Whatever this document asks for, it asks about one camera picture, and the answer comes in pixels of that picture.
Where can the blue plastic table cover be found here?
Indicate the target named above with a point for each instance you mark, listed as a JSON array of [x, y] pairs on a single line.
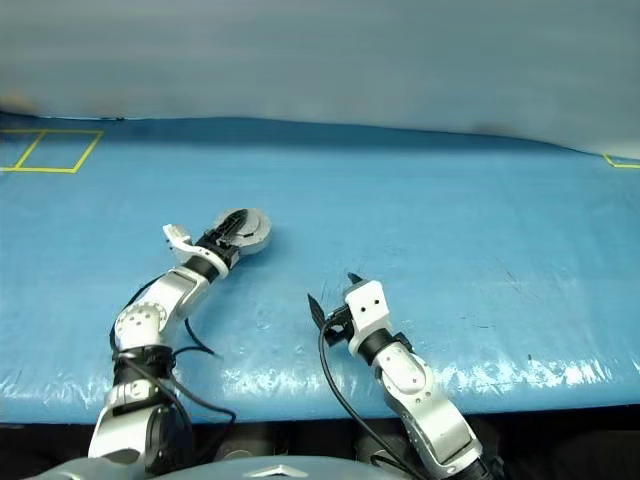
[[450, 210]]

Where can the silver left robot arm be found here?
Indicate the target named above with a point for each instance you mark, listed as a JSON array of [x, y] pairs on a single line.
[[145, 320]]

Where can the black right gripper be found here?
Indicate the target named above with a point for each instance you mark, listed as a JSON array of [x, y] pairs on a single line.
[[340, 325]]

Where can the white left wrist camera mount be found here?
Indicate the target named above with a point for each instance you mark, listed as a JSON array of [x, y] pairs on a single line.
[[180, 245]]

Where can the grey robot torso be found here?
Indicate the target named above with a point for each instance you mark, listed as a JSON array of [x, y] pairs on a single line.
[[275, 470]]

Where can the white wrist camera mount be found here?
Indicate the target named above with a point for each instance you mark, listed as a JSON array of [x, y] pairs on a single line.
[[367, 305], [180, 245]]

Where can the round grey motor lid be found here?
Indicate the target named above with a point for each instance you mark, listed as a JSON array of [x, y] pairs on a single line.
[[257, 222]]

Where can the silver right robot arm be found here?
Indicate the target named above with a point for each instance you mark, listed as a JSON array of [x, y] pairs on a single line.
[[440, 420]]

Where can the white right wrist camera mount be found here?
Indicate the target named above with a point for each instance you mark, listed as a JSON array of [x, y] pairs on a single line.
[[367, 305]]

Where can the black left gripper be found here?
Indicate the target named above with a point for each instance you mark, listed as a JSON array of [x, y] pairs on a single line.
[[217, 242]]

